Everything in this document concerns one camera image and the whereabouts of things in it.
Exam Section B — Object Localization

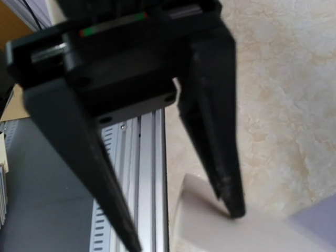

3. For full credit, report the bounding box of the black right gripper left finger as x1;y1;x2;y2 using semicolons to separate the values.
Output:
23;78;142;251

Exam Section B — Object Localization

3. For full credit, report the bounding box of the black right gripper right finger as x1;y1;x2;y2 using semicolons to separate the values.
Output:
177;26;246;218

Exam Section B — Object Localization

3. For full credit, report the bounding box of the beige lined letter paper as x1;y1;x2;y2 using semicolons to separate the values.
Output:
171;174;335;251

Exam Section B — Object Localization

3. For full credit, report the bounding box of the front aluminium rail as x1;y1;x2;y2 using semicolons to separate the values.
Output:
101;109;170;251

